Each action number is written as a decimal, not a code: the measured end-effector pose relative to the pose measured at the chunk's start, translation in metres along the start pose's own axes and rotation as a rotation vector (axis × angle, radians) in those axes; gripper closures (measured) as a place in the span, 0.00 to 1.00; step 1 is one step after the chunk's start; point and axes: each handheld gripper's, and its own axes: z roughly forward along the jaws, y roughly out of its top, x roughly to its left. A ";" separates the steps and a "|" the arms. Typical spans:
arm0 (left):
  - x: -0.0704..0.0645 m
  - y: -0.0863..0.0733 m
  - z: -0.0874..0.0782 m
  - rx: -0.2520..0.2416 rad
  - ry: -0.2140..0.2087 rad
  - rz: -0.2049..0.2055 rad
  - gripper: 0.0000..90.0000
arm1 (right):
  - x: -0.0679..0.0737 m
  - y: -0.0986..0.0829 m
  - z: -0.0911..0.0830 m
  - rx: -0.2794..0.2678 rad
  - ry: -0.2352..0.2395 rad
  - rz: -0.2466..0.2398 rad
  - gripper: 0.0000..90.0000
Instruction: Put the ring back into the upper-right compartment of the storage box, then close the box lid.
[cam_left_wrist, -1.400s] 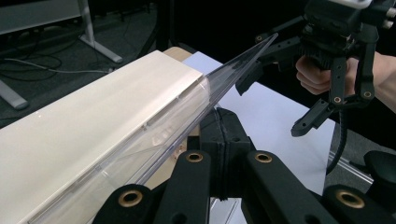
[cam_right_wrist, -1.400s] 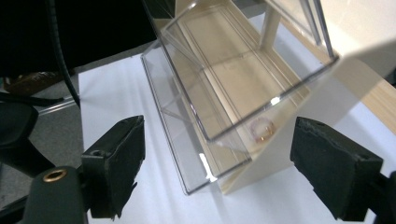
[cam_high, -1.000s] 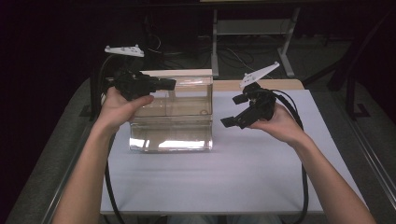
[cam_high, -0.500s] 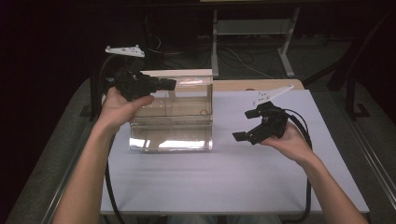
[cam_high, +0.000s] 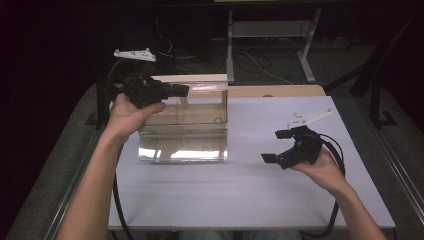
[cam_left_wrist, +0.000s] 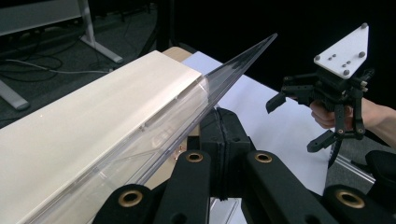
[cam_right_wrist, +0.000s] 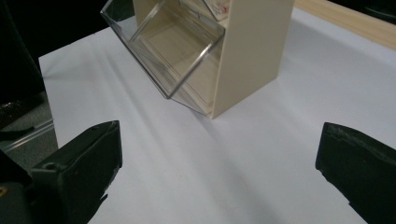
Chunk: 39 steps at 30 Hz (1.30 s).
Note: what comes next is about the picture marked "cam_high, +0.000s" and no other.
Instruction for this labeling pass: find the clear acrylic storage box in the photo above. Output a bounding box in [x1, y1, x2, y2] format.
[138, 73, 230, 164]

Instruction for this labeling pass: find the white floor cable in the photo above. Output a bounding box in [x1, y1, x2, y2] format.
[244, 49, 293, 85]

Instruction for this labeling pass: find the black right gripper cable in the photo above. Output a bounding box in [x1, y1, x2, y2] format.
[299, 132, 347, 240]

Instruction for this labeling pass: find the white metal stand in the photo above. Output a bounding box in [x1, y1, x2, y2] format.
[225, 8, 323, 85]

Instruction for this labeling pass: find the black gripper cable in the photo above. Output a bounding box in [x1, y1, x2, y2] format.
[299, 132, 347, 240]
[111, 144, 135, 240]

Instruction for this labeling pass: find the person's left hand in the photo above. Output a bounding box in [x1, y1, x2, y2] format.
[105, 93, 167, 143]

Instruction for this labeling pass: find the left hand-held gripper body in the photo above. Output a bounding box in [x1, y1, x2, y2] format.
[113, 48, 165, 109]

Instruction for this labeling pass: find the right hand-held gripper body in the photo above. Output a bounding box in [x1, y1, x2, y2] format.
[279, 108, 333, 170]

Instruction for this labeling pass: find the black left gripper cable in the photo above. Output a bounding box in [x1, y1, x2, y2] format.
[111, 144, 135, 240]

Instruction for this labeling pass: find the person's right hand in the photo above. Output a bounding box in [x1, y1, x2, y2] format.
[293, 148, 348, 195]

